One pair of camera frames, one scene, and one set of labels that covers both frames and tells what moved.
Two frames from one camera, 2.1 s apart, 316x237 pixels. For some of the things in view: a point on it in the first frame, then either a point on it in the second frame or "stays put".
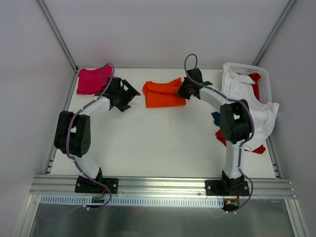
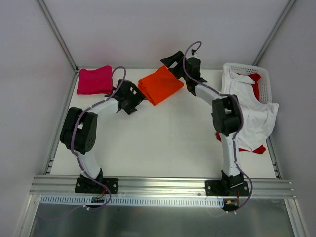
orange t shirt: (161, 95) -> (156, 87)
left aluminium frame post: (58, 35) stays put
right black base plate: (226, 187) stays put
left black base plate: (86, 185) stays put
